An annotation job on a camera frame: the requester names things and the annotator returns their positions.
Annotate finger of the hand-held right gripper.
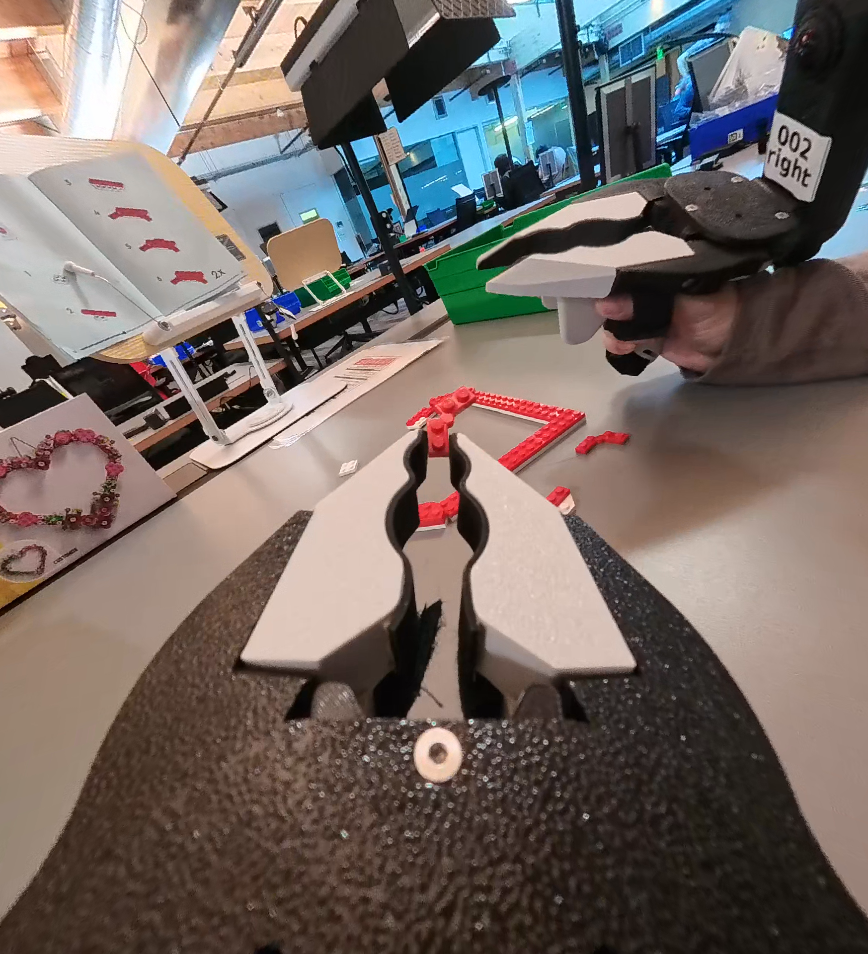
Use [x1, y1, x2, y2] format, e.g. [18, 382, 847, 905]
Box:
[484, 228, 697, 299]
[477, 190, 667, 272]

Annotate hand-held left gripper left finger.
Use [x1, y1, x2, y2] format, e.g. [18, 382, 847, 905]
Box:
[238, 431, 423, 702]

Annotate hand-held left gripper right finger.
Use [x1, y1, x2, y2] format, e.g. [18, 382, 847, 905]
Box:
[451, 431, 637, 705]

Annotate red and white lego frame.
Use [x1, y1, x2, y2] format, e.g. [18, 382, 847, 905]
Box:
[406, 386, 587, 535]

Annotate person's right forearm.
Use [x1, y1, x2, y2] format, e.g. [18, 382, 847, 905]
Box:
[691, 238, 868, 386]

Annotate lego set box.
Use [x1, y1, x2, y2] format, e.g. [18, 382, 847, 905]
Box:
[0, 394, 177, 638]

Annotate lego instruction booklet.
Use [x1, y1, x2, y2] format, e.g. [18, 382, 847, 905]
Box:
[0, 153, 248, 360]

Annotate person's right hand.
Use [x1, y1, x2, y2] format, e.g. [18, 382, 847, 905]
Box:
[599, 282, 742, 375]

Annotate green plastic bin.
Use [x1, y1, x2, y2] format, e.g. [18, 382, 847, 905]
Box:
[426, 164, 673, 326]

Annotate blue storage bin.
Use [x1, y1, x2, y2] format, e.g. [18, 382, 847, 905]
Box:
[687, 93, 784, 161]

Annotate black monitor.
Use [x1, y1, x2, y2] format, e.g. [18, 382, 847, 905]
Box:
[596, 63, 660, 183]

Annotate black vertical pole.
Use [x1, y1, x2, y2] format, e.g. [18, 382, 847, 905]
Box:
[556, 0, 605, 196]

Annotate white book stand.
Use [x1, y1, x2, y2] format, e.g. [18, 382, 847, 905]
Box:
[0, 133, 349, 472]

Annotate black slanted stand pole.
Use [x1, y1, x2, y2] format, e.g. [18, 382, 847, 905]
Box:
[337, 142, 423, 314]

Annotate printed paper sheet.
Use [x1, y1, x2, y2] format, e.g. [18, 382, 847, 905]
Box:
[270, 339, 446, 450]

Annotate small green bin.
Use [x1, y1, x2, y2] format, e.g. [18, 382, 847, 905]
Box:
[301, 267, 353, 309]

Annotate black overhead fixture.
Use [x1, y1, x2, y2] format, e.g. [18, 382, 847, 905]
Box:
[281, 0, 517, 149]

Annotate wooden chair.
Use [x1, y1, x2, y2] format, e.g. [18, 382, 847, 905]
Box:
[264, 216, 345, 293]

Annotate silver ventilation duct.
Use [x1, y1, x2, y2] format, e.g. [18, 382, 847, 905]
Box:
[61, 0, 153, 143]

